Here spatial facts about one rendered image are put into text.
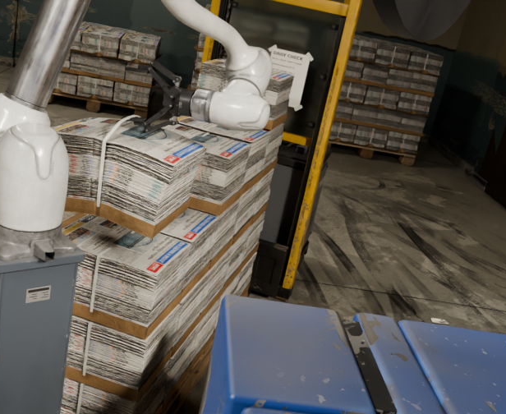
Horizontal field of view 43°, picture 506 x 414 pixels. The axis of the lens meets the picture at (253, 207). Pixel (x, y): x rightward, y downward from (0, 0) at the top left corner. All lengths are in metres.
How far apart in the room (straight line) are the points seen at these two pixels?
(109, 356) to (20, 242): 0.69
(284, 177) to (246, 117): 1.91
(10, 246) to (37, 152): 0.22
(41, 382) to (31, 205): 0.47
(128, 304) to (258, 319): 1.74
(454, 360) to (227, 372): 0.10
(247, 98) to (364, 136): 5.81
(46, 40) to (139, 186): 0.45
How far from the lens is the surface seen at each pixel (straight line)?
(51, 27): 1.65
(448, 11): 0.27
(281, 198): 3.68
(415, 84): 7.59
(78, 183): 1.88
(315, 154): 3.42
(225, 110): 1.76
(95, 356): 2.14
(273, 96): 2.88
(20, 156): 1.48
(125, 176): 1.81
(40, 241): 1.53
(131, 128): 1.97
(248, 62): 1.84
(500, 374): 0.28
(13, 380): 1.69
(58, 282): 1.59
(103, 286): 2.01
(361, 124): 7.49
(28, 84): 1.66
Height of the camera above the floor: 1.67
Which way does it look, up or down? 19 degrees down
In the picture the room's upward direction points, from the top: 12 degrees clockwise
